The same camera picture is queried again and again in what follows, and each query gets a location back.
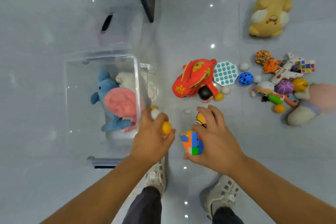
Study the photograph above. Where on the person's left hand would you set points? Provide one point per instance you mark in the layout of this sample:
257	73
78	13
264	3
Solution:
148	142

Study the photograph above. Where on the person's right hand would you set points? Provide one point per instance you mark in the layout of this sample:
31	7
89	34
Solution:
220	145

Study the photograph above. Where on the person's right thumb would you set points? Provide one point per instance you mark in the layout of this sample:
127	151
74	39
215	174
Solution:
189	157

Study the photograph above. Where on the person's left thumb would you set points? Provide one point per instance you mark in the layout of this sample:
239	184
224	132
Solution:
170	139

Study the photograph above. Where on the colourful puzzle cube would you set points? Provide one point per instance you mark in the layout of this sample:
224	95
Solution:
192	143

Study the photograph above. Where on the white ball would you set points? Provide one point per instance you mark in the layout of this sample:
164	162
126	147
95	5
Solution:
257	79
225	90
155	113
244	66

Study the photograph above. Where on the round face toy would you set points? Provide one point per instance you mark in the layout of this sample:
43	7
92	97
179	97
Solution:
200	120

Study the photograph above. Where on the person's right forearm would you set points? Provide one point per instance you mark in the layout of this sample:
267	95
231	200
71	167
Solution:
283	195

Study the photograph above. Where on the person's left forearm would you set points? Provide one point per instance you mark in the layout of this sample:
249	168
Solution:
99	195

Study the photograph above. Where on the small clear toy piece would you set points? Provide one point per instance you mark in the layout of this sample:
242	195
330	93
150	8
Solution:
186	111

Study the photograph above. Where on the person's left white shoe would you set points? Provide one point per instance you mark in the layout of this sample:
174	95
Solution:
156	176

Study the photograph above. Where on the person's white shoe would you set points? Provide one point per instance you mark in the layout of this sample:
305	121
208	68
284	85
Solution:
221	195
156	176

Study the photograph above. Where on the person's right white shoe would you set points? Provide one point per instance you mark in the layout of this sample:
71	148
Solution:
221	195

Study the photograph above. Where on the black-haired doll figure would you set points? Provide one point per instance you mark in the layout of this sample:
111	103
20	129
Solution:
205	93

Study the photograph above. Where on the pink plush toy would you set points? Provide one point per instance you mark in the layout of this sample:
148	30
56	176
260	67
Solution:
120	103

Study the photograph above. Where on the red lion plush toy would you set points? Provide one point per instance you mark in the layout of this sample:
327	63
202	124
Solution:
193	78

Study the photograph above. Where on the person's left trouser leg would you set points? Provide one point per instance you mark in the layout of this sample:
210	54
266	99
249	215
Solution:
144	206

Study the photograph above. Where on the person's trouser leg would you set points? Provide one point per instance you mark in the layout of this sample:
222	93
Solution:
227	216
144	206

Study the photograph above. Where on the person's right trouser leg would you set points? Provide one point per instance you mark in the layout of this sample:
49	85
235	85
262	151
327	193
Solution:
227	216

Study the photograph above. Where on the white plush toy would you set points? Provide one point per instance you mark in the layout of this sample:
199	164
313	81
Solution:
127	80

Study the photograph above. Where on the clear plastic storage box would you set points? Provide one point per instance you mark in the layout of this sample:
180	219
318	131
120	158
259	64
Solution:
105	105

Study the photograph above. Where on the blue shark plush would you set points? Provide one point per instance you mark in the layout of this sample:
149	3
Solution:
106	87

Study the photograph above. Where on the white teal pop fidget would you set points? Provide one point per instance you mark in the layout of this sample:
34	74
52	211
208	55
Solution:
225	73

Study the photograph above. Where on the small mushroom toy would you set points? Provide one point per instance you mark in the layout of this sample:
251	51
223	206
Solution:
252	93

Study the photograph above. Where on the blue holed ball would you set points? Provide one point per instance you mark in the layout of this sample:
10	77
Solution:
245	79

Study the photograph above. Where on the white-helmet doll figure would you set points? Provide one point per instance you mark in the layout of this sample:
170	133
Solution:
264	89

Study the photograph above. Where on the green toy figure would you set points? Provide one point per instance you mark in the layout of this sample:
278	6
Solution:
275	98

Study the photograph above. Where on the purple ball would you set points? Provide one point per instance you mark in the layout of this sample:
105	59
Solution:
284	87

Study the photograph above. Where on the orange tiger toy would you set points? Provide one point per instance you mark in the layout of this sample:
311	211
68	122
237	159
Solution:
272	65

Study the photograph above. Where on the orange mesh ball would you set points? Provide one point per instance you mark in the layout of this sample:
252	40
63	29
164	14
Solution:
262	56

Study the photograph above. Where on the white toy aeroplane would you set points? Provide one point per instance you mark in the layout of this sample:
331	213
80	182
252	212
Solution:
287	70

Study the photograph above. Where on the golden yellow ball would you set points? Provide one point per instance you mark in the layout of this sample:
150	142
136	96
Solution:
300	85

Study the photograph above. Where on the pink and white plush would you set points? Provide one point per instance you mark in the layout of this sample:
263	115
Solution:
312	104

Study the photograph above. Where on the mosaic tile cube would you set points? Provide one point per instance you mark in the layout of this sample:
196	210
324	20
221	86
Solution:
306	66

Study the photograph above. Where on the yellow plush bear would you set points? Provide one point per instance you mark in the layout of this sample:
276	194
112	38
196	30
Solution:
270	15

